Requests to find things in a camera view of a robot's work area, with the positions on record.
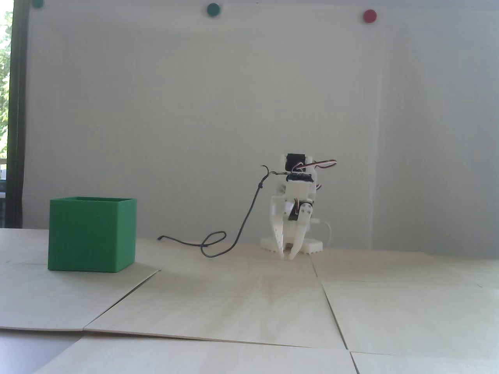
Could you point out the green round magnet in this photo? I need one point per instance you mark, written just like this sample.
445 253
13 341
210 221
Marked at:
38 3
213 9

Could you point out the white ribbed robot base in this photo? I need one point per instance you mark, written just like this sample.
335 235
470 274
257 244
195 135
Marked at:
314 246

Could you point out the green open box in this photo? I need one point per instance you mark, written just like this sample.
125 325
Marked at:
85 233

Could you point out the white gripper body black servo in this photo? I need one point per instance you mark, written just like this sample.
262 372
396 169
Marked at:
290 226

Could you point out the large white backdrop board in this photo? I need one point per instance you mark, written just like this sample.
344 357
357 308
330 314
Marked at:
195 117

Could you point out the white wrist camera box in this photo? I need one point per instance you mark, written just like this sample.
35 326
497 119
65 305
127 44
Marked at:
299 191

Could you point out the dark window frame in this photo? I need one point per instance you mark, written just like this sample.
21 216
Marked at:
18 117

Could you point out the red round magnet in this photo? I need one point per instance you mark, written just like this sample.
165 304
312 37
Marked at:
369 15

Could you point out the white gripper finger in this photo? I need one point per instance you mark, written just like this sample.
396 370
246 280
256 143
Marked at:
277 230
305 212

